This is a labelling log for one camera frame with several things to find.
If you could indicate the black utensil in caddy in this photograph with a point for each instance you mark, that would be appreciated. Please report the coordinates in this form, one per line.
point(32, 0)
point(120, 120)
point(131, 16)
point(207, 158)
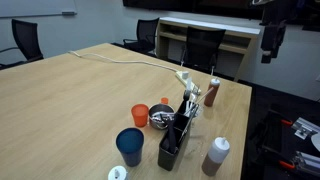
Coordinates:
point(171, 138)

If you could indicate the white round lid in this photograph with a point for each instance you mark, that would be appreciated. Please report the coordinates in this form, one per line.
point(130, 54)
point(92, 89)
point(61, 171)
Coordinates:
point(117, 173)

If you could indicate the white utensil in caddy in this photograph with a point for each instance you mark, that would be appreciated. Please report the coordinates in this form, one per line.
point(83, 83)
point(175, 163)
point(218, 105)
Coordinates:
point(188, 87)

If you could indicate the metal bowl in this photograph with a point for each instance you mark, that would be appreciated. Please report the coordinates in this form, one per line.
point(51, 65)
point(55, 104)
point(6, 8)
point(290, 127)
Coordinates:
point(156, 124)

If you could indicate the black camera stand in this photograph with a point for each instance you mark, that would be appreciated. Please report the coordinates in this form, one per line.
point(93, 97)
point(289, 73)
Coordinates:
point(273, 140)

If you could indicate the black wall screen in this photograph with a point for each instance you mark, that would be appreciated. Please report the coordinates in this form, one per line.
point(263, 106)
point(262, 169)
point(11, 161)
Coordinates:
point(186, 5)

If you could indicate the black utensil caddy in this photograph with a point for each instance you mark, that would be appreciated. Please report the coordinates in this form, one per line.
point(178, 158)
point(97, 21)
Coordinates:
point(166, 160)

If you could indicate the brown sauce bottle pointed nozzle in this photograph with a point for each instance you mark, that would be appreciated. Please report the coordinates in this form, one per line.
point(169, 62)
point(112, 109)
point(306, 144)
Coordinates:
point(211, 95)

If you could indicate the wooden stick in caddy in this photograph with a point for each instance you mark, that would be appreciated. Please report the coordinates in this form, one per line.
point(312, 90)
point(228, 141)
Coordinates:
point(203, 96)

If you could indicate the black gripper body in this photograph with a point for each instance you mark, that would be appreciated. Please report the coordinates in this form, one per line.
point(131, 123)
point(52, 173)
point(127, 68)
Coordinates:
point(272, 35)

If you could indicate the black office chair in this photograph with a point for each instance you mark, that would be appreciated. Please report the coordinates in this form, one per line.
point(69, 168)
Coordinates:
point(26, 38)
point(146, 31)
point(201, 46)

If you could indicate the whiteboard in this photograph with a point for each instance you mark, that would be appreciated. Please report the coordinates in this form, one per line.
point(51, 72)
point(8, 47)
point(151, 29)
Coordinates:
point(33, 6)

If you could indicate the aluminium bracket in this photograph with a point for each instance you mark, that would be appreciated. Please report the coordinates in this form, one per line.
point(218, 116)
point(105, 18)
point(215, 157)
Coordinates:
point(305, 127)

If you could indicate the white power strip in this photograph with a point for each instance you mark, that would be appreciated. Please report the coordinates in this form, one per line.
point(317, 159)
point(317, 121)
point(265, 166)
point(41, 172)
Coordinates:
point(182, 77)

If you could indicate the whiteboard eraser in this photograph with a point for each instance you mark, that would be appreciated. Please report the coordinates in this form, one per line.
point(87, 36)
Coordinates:
point(68, 13)

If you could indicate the small orange cap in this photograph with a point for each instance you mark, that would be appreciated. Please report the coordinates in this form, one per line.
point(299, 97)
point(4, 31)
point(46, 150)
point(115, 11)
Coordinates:
point(164, 101)

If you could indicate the brown sauce bottle wide cap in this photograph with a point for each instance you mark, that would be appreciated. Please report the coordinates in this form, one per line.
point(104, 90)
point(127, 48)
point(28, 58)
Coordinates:
point(215, 156)

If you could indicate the blue plastic cup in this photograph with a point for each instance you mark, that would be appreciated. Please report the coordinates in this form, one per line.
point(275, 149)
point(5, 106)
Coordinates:
point(130, 154)

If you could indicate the aluminium rail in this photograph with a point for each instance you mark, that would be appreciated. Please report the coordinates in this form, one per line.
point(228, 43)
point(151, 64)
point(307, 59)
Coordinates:
point(308, 161)

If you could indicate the silver cutlery in bowl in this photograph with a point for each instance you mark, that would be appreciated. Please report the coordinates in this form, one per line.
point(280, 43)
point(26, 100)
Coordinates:
point(163, 116)

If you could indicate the orange plastic cup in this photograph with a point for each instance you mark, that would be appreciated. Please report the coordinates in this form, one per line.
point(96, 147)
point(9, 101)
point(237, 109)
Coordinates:
point(140, 116)

